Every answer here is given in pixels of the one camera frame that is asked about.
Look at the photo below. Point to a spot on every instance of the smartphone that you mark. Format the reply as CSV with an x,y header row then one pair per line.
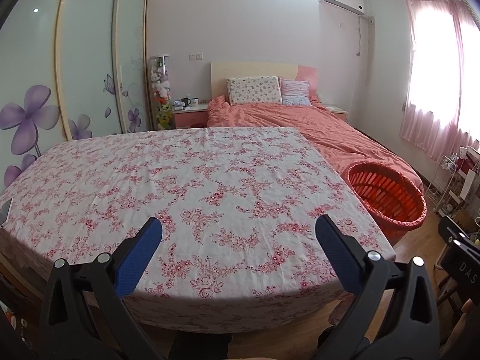
x,y
5,213

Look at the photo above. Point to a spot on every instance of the bed with salmon duvet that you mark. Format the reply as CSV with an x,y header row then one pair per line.
x,y
300,127

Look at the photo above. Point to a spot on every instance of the pink striped pillow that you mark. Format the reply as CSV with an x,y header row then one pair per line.
x,y
296,92

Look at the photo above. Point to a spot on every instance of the pink sheer curtain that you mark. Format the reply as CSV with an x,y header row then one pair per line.
x,y
435,82

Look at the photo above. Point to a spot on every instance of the white storage cart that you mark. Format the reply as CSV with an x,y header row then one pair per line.
x,y
467,180

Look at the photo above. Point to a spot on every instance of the orange plastic basket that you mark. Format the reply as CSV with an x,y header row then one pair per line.
x,y
386,198

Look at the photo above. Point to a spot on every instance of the wooden nightstand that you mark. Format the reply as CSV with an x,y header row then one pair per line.
x,y
335,111

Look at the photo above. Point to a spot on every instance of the clear tube of plush toys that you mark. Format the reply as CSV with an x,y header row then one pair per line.
x,y
161,93

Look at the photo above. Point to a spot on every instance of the flower print sliding wardrobe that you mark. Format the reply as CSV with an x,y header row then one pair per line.
x,y
86,63

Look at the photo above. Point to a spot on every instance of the floral tablecloth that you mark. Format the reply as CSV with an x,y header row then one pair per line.
x,y
206,195

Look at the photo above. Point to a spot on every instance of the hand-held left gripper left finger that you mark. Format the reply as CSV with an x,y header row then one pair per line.
x,y
138,255

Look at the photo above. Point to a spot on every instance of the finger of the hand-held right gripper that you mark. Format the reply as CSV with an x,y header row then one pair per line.
x,y
452,230

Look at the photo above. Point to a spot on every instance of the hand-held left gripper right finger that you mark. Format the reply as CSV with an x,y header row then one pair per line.
x,y
337,255

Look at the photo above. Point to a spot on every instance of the white mug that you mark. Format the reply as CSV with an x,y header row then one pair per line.
x,y
193,102

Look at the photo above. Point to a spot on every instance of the floral pillow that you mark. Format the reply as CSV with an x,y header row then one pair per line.
x,y
253,90

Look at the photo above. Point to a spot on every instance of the pink nightstand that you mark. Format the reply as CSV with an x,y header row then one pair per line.
x,y
189,118

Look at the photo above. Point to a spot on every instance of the wall socket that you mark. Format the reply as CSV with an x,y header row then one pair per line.
x,y
195,56

